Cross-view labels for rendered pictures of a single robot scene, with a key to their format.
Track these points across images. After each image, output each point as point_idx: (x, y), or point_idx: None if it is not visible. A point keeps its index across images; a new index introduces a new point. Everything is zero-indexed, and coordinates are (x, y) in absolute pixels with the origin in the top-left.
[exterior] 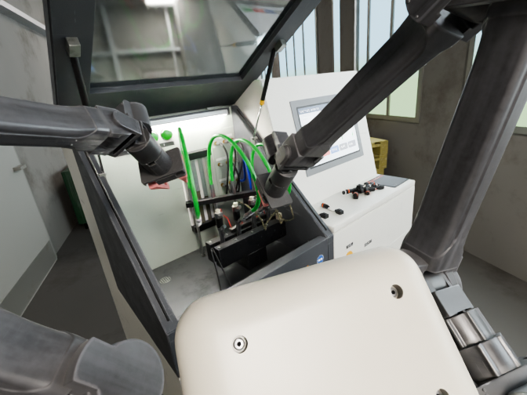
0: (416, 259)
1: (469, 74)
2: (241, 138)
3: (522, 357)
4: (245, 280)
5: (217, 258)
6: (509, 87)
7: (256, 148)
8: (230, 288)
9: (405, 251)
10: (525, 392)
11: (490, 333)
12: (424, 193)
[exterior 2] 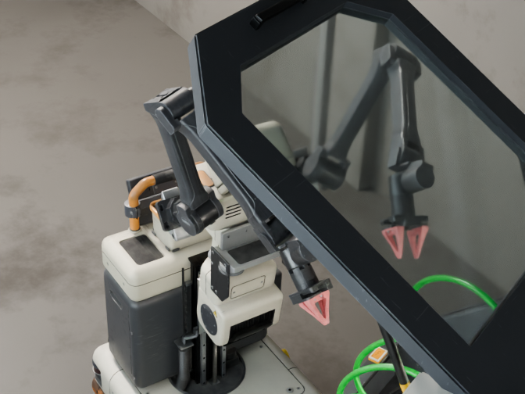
0: (204, 187)
1: None
2: (413, 370)
3: (162, 213)
4: (351, 390)
5: (396, 389)
6: None
7: (376, 363)
8: (364, 379)
9: (207, 191)
10: (176, 188)
11: (176, 202)
12: (198, 173)
